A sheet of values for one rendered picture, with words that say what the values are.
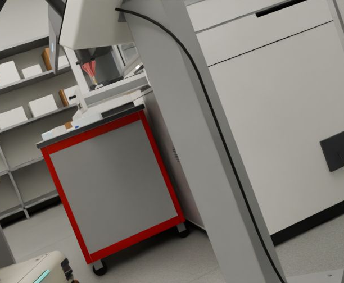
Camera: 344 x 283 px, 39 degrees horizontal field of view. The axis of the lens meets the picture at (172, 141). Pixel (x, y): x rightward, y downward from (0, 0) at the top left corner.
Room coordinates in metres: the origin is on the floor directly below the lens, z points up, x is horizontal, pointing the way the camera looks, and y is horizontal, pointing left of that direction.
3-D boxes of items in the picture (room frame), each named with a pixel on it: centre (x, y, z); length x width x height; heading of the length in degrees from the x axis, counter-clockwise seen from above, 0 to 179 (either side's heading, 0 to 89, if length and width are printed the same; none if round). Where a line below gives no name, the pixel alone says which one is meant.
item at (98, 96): (2.41, 0.14, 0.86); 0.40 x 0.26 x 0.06; 103
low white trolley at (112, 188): (2.76, 0.42, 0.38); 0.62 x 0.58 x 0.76; 13
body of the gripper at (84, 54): (2.42, 0.25, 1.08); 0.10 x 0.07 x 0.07; 116
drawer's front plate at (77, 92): (2.36, 0.35, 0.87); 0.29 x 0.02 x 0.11; 13
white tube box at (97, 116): (2.62, 0.37, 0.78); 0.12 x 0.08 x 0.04; 88
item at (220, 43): (2.50, -0.44, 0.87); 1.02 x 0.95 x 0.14; 13
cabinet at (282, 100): (2.49, -0.44, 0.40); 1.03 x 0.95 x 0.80; 13
